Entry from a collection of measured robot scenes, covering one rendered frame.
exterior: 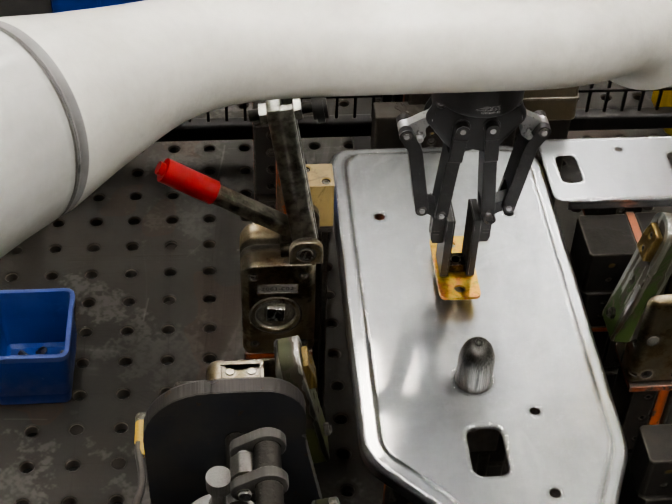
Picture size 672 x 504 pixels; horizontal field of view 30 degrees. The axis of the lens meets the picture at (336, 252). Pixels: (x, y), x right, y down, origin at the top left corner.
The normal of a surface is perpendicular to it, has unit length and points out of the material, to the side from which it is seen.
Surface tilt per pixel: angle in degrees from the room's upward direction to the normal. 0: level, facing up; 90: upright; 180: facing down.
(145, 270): 0
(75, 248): 0
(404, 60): 73
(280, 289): 90
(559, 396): 0
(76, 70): 45
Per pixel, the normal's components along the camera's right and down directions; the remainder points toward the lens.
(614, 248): 0.03, -0.73
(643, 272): -0.97, -0.12
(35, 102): 0.73, -0.26
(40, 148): 0.87, 0.07
